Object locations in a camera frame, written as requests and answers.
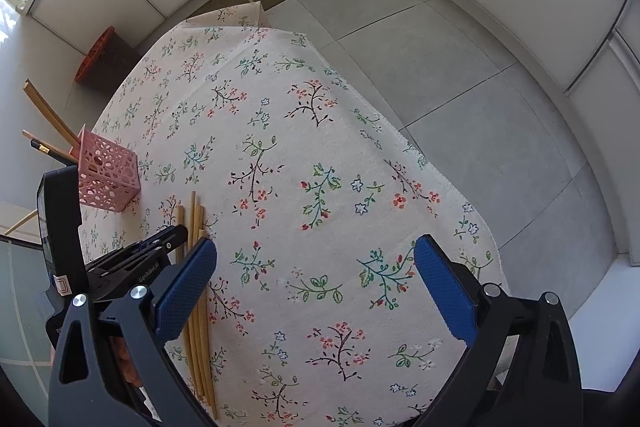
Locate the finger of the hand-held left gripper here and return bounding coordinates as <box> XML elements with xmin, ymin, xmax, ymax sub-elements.
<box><xmin>90</xmin><ymin>251</ymin><xmax>177</xmax><ymax>301</ymax></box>
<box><xmin>86</xmin><ymin>227</ymin><xmax>189</xmax><ymax>279</ymax></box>

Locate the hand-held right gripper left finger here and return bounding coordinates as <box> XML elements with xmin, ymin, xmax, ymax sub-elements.
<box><xmin>47</xmin><ymin>237</ymin><xmax>221</xmax><ymax>427</ymax></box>

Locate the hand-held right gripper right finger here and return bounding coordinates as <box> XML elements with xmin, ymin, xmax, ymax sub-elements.
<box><xmin>414</xmin><ymin>234</ymin><xmax>584</xmax><ymax>427</ymax></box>

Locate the light bamboo chopstick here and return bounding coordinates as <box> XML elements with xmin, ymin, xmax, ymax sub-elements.
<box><xmin>22</xmin><ymin>79</ymin><xmax>82</xmax><ymax>148</ymax></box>
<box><xmin>188</xmin><ymin>191</ymin><xmax>208</xmax><ymax>403</ymax></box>
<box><xmin>196</xmin><ymin>205</ymin><xmax>215</xmax><ymax>408</ymax></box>
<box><xmin>22</xmin><ymin>130</ymin><xmax>77</xmax><ymax>160</ymax></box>

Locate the pink perforated utensil holder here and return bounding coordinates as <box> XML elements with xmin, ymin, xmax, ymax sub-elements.
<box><xmin>76</xmin><ymin>128</ymin><xmax>143</xmax><ymax>213</ymax></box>

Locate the black gold-banded chopstick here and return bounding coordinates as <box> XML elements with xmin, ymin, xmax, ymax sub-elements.
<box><xmin>30</xmin><ymin>139</ymin><xmax>77</xmax><ymax>166</ymax></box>

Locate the person's left hand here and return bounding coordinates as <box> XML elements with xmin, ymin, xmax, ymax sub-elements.
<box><xmin>112</xmin><ymin>334</ymin><xmax>144</xmax><ymax>388</ymax></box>

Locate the frosted glass sliding door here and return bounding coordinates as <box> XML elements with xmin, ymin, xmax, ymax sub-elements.
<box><xmin>0</xmin><ymin>199</ymin><xmax>61</xmax><ymax>408</ymax></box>

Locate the floral tablecloth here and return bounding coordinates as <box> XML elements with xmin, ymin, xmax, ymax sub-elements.
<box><xmin>80</xmin><ymin>0</ymin><xmax>503</xmax><ymax>427</ymax></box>

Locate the brown trash bin red bag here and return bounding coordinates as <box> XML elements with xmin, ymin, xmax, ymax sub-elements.
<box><xmin>75</xmin><ymin>26</ymin><xmax>141</xmax><ymax>96</ymax></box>

